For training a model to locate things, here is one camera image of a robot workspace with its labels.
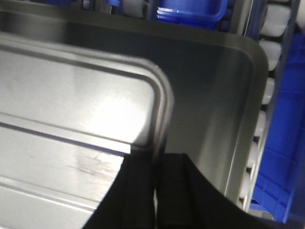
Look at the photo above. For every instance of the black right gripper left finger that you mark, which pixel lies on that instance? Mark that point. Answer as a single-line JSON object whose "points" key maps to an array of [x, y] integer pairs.
{"points": [[129, 202]]}

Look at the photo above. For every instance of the blue lower shelf bin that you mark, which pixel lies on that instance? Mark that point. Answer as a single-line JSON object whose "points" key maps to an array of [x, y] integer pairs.
{"points": [[173, 11]]}

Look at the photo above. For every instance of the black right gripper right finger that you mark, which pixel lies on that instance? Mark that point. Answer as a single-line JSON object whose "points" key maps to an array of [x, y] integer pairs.
{"points": [[187, 200]]}

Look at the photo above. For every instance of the small silver metal tray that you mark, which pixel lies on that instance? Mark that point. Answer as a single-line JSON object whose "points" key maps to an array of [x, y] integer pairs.
{"points": [[68, 116]]}

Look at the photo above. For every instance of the large silver metal tray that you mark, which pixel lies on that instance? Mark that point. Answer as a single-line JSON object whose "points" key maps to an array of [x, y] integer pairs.
{"points": [[217, 78]]}

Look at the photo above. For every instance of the blue bin beside tray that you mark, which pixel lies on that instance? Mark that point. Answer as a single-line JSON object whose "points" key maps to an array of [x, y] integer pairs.
{"points": [[284, 151]]}

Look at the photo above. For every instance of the white roller track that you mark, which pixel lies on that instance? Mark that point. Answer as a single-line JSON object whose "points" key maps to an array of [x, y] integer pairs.
{"points": [[270, 23]]}

